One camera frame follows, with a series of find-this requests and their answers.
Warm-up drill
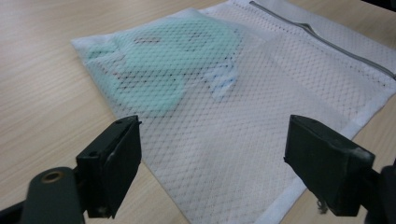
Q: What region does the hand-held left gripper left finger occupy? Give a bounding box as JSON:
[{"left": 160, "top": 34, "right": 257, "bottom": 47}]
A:
[{"left": 76, "top": 115, "right": 143, "bottom": 219}]

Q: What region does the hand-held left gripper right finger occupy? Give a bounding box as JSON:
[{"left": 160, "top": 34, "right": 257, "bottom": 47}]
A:
[{"left": 283, "top": 114, "right": 375, "bottom": 217}]

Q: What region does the white mesh laundry bag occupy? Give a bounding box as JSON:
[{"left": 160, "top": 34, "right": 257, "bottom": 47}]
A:
[{"left": 70, "top": 0, "right": 396, "bottom": 224}]

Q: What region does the mint green garment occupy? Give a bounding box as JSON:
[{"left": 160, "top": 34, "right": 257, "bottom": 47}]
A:
[{"left": 85, "top": 16, "right": 243, "bottom": 114}]

